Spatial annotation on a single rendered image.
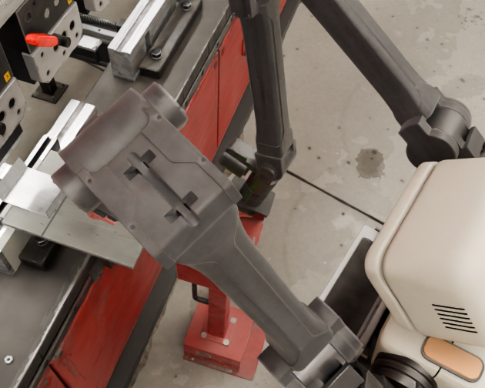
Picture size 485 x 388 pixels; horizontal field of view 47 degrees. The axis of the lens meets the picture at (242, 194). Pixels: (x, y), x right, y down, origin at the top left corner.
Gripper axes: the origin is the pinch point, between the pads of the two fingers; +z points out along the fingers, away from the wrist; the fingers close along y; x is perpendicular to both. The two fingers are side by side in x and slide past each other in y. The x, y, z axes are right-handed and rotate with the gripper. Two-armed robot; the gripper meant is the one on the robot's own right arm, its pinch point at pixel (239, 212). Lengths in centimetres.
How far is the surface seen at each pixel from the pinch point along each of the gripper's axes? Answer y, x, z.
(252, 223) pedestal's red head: -5.1, -2.7, 6.8
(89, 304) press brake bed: 23.0, 29.9, 11.1
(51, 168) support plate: 39.8, 14.6, -11.5
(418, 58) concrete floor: -68, -159, 63
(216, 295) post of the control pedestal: -6.3, 8.2, 32.3
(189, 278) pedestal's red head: 4.4, 15.3, 11.1
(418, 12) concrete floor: -64, -193, 65
